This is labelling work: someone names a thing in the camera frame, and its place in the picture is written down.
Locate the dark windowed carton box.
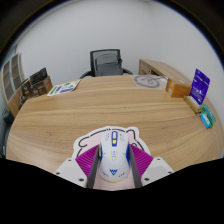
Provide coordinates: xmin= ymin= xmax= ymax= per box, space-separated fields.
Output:
xmin=29 ymin=67 xmax=48 ymax=86

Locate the wooden shelf unit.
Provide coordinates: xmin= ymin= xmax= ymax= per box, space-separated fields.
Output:
xmin=0 ymin=52 xmax=26 ymax=118

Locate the pink pig-shaped mouse pad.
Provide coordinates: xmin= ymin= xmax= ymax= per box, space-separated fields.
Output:
xmin=71 ymin=125 xmax=153 ymax=191

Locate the flat tan box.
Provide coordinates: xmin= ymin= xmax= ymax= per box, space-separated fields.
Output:
xmin=183 ymin=95 xmax=203 ymax=114

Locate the round grey printed mat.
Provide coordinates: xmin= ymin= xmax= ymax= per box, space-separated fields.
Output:
xmin=133 ymin=74 xmax=168 ymax=89

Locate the grey mesh office chair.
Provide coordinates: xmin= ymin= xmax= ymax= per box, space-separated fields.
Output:
xmin=79 ymin=48 xmax=134 ymax=80

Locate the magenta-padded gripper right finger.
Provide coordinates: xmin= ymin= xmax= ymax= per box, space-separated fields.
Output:
xmin=127 ymin=143 xmax=175 ymax=189

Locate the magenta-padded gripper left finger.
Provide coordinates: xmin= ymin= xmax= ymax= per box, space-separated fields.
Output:
xmin=53 ymin=144 xmax=101 ymax=189

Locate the black leather armchair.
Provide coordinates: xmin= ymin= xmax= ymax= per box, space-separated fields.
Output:
xmin=0 ymin=108 xmax=16 ymax=158

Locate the wide brown carton box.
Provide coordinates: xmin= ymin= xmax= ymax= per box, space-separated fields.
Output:
xmin=29 ymin=75 xmax=54 ymax=98

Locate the white blue yellow computer mouse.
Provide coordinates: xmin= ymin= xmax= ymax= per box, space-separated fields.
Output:
xmin=98 ymin=129 xmax=131 ymax=183

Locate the small orange box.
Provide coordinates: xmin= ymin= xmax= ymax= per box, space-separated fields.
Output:
xmin=165 ymin=78 xmax=193 ymax=99

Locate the purple card package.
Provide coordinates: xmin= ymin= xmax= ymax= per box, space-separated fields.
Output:
xmin=189 ymin=68 xmax=211 ymax=106

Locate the small green box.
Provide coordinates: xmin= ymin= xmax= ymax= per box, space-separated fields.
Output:
xmin=200 ymin=103 xmax=217 ymax=124

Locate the white printed sticker sheet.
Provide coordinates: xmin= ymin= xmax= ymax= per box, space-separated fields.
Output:
xmin=46 ymin=79 xmax=81 ymax=97

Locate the wooden side desk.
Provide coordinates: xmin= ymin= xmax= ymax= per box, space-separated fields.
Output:
xmin=137 ymin=58 xmax=198 ymax=88

